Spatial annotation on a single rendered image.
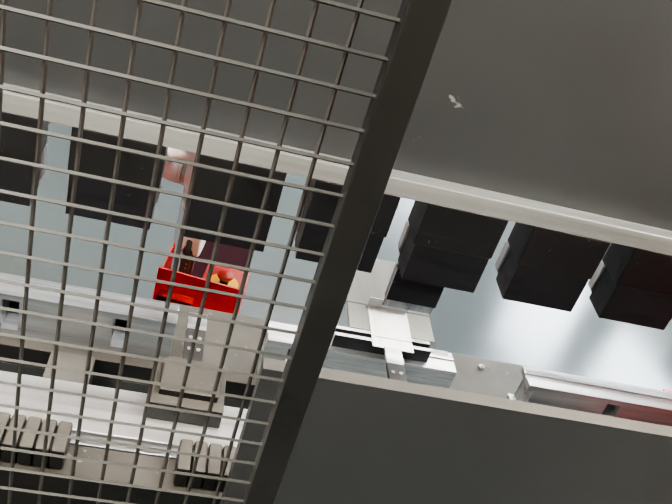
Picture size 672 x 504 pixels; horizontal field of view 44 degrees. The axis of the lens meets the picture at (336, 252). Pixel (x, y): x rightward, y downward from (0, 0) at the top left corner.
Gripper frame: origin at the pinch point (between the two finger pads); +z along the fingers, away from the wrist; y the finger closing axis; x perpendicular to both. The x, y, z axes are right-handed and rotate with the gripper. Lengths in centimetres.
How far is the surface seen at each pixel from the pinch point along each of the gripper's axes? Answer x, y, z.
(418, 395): -42, -91, -47
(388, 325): -46, -31, -18
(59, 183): 78, 146, 67
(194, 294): -4.5, -10.3, 1.0
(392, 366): -47, -44, -18
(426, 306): -51, -37, -28
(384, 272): -44, -13, -20
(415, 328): -52, -30, -18
